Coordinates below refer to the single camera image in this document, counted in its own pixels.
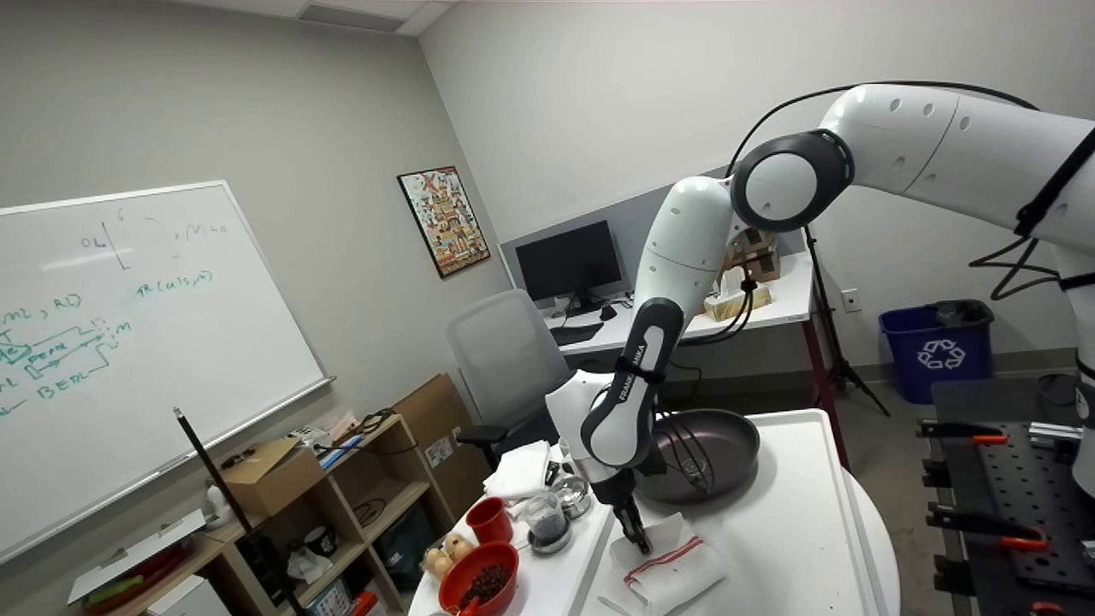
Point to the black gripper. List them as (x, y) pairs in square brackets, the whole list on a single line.
[(614, 494)]

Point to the white towel with red stripes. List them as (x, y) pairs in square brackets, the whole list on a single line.
[(671, 570)]

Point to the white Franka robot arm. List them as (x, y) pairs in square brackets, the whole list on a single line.
[(911, 138)]

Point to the black frying pan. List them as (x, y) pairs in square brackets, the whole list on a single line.
[(712, 456)]

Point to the large white tray board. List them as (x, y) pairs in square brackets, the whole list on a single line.
[(789, 535)]

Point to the glass jars with dark lids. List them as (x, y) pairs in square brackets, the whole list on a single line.
[(549, 519)]

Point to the round white table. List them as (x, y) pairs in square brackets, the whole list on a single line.
[(542, 583)]

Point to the crumpled white napkin cloth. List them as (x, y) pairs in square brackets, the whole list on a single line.
[(518, 470)]

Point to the red cup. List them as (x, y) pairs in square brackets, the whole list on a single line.
[(492, 522)]

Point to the red bowl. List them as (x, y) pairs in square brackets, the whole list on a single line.
[(479, 583)]

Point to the pale eggs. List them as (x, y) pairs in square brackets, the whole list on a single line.
[(447, 556)]

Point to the black keyboard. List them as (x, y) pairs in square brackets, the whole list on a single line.
[(577, 334)]

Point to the grey office chair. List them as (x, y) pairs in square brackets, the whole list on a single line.
[(501, 354)]

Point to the white office desk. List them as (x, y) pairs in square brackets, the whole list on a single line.
[(775, 303)]

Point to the black tripod stand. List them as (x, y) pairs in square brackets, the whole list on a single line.
[(821, 330)]

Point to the wooden shelf unit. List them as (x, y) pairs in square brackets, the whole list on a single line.
[(363, 483)]

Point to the black computer monitor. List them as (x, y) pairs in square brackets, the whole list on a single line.
[(567, 260)]

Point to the wooden desk organizer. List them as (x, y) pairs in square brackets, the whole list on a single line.
[(755, 259)]

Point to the blue recycling bin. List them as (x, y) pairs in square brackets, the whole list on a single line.
[(937, 354)]

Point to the framed colourful poster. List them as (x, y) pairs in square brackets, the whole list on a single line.
[(447, 223)]

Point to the small cardboard box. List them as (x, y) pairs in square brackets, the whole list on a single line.
[(268, 475)]

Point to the black perforated workbench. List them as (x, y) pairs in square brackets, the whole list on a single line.
[(1021, 490)]

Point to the thin black pole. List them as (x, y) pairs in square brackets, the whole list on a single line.
[(222, 490)]

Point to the wall whiteboard with writing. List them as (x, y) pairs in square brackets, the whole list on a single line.
[(147, 343)]

